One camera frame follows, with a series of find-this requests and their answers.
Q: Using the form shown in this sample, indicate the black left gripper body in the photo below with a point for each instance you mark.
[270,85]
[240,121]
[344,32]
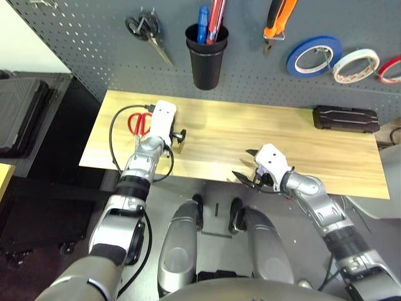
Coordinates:
[179,135]

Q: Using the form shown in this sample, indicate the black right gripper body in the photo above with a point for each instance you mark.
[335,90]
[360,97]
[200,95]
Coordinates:
[263,179]

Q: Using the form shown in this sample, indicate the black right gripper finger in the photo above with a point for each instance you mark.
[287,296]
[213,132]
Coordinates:
[245,179]
[251,152]

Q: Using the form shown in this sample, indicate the orange black pliers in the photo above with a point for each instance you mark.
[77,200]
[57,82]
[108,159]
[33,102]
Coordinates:
[272,31]

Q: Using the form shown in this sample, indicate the white tape roll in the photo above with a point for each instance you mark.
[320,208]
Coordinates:
[357,53]

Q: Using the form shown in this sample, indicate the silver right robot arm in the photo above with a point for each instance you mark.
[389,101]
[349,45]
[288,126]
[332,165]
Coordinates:
[329,213]

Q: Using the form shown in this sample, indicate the grey perforated pegboard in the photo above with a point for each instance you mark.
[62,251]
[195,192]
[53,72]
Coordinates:
[244,75]

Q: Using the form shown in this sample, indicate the silver pegboard hook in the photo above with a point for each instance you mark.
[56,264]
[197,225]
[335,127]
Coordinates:
[44,3]
[326,58]
[153,12]
[372,66]

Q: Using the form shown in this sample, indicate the black plastic cup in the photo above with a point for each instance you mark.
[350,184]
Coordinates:
[206,72]

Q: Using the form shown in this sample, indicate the silver right robot leg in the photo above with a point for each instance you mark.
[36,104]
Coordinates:
[269,251]

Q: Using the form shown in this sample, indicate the silver robot leg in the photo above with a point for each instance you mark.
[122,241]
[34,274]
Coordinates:
[178,251]
[269,251]

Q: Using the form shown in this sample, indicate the blue tape roll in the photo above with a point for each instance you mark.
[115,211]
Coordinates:
[292,66]

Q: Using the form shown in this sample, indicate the silver left robot leg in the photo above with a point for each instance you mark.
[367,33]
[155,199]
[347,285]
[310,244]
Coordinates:
[178,251]

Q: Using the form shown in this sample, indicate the black tool case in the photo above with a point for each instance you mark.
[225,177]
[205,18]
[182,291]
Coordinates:
[344,120]

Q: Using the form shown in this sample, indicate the black shelf cabinet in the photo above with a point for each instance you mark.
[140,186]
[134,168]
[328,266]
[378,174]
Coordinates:
[69,141]

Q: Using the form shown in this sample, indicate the grey robot torso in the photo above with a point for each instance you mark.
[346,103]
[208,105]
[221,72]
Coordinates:
[244,291]

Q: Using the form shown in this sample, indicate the white sneaker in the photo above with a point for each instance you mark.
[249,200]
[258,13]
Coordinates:
[305,284]

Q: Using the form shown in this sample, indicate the brown cardboard box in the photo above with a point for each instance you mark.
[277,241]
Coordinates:
[383,131]

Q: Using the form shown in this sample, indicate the large black ribbed case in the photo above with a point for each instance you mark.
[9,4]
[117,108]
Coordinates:
[18,116]

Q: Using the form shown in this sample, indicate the red tape roll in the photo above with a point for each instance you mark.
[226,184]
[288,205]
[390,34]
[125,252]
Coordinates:
[390,62]

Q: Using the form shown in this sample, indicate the yellow box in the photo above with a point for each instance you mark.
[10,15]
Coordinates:
[4,178]

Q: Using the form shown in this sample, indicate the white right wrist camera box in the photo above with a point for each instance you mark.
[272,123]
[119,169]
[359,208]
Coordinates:
[271,160]

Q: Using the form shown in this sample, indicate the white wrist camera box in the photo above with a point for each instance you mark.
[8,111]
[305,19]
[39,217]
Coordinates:
[271,160]
[163,119]

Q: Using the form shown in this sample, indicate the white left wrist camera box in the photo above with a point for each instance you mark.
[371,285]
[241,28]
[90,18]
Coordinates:
[163,119]

